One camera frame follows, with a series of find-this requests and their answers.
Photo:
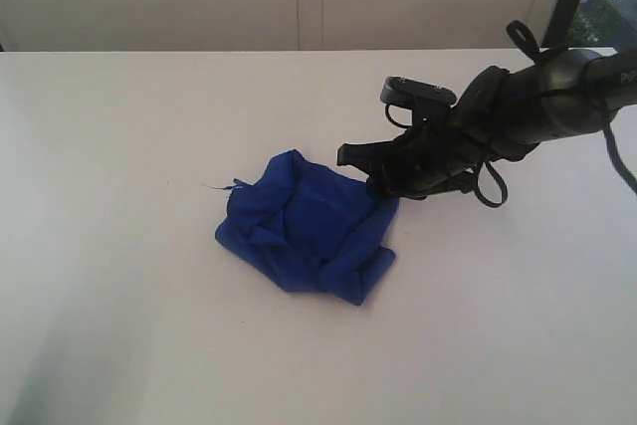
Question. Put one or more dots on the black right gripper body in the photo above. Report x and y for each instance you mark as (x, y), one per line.
(431, 159)

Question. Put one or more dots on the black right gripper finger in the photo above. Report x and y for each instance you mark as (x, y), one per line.
(375, 186)
(372, 154)

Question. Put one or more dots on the blue towel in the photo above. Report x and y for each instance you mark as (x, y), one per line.
(309, 229)

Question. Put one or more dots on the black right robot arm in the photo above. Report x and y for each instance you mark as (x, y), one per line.
(500, 116)

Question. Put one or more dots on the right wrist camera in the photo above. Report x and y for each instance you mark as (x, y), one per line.
(425, 101)

